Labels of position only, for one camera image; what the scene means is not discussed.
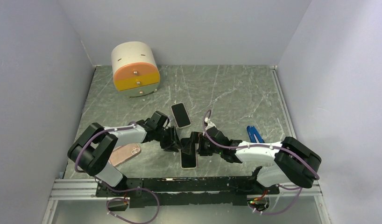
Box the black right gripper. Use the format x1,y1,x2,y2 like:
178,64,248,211
182,132,222,156

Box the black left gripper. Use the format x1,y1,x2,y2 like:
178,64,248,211
155,126,183,153

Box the clear beige phone case back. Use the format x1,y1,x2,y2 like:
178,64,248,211
170,102,192,129

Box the pink phone case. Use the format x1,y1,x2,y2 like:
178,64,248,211
108,143,141,167

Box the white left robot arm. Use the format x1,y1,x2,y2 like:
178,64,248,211
67,111,181,196

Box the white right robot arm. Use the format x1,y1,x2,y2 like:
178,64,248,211
180,126,322,194

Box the cream round drawer box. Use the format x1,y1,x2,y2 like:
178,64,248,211
111,41,161,98

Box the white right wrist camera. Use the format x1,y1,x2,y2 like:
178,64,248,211
205,118,216,130

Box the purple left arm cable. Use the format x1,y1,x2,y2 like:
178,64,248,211
74,121,137,174

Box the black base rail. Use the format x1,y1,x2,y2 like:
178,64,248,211
95,176,280,208

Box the aluminium frame rail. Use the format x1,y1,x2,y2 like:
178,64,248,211
49,179,98,201

